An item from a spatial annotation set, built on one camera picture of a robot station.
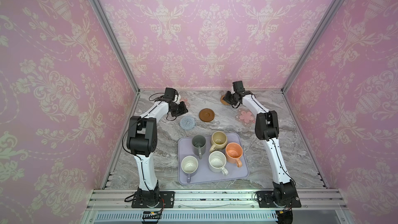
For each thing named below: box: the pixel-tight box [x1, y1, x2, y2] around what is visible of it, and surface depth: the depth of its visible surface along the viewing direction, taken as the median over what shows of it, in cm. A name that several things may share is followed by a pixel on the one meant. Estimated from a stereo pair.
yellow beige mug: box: [209, 130, 228, 153], surface depth 87 cm
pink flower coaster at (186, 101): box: [179, 96, 191, 109], surface depth 118 cm
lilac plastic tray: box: [177, 132, 250, 186], surface depth 84 cm
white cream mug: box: [208, 150, 229, 176], surface depth 81 cm
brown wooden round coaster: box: [198, 108, 216, 123], surface depth 108 cm
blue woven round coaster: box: [179, 115, 197, 131], surface depth 105 cm
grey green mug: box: [192, 134, 207, 160], surface depth 85 cm
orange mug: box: [224, 142, 244, 168], surface depth 84 cm
